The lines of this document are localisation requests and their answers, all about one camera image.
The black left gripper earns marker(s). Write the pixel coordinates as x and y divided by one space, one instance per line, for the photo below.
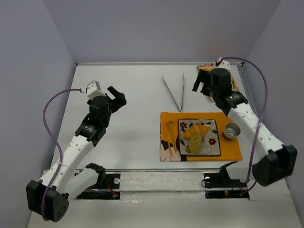
113 100

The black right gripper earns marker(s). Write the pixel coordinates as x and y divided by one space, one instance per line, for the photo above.
203 83

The metal tongs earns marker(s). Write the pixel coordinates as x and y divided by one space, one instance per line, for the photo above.
176 92

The striped croissant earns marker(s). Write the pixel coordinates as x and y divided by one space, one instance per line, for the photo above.
196 128

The green-speckled bread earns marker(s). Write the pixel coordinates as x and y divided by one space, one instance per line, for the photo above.
195 141

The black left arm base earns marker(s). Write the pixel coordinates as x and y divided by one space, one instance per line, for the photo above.
106 187

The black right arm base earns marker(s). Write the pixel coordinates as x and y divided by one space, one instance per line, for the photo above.
217 187

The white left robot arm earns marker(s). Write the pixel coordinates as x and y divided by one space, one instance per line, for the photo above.
51 195

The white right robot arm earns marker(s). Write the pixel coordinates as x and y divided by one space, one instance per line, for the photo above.
270 160

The floral bread tray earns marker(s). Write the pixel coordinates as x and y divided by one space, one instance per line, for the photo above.
211 66

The small metal cup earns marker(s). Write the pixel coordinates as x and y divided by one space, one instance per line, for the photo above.
231 131

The square floral plate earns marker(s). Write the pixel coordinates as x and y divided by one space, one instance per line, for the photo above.
210 142

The orange placemat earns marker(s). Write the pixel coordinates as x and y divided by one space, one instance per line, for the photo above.
169 138

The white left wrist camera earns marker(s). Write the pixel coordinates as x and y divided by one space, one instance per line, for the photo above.
93 90

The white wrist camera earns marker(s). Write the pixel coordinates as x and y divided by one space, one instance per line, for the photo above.
221 63
93 90

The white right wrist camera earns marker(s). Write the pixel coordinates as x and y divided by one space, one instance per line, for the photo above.
221 63

